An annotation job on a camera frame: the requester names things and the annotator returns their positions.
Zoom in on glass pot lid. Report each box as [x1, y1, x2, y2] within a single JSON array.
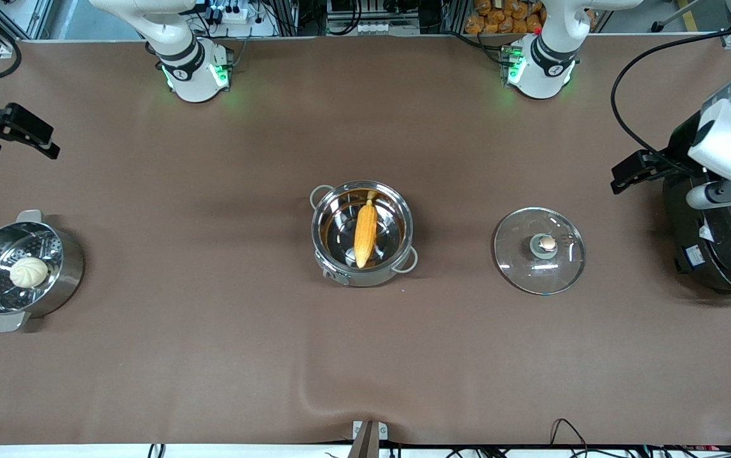
[[493, 207, 587, 296]]

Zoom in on yellow corn cob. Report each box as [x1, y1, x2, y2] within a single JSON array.
[[353, 199, 379, 270]]

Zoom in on stainless steel steamer pot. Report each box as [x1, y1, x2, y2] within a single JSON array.
[[0, 210, 85, 333]]

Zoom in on pale green steel pot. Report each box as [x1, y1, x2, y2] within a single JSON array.
[[310, 180, 419, 288]]

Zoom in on dark grey rice cooker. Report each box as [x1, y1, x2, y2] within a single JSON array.
[[662, 113, 731, 301]]

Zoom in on white steamed bun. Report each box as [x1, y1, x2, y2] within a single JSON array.
[[9, 256, 50, 289]]

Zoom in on bag of orange buns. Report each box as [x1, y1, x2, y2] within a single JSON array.
[[464, 0, 597, 35]]

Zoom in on black looped floor cable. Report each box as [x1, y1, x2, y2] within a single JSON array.
[[548, 418, 590, 452]]

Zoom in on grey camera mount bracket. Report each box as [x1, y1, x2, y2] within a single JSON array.
[[347, 420, 389, 458]]

